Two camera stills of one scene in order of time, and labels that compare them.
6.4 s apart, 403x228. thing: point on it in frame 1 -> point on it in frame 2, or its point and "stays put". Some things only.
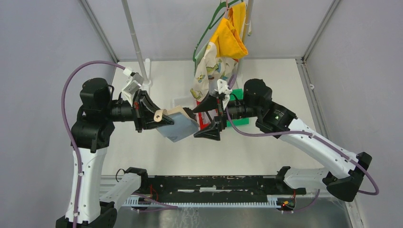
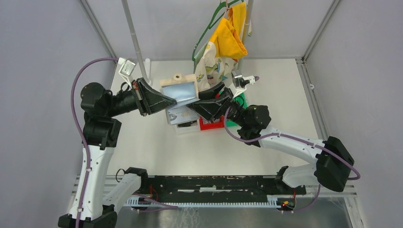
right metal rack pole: (247, 20) stays put
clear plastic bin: (189, 102) -> (187, 128)
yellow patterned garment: (219, 60) stays put
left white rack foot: (148, 83) stays put
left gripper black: (141, 100) -> (148, 100)
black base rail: (215, 186) stays put
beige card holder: (184, 125) -> (184, 90)
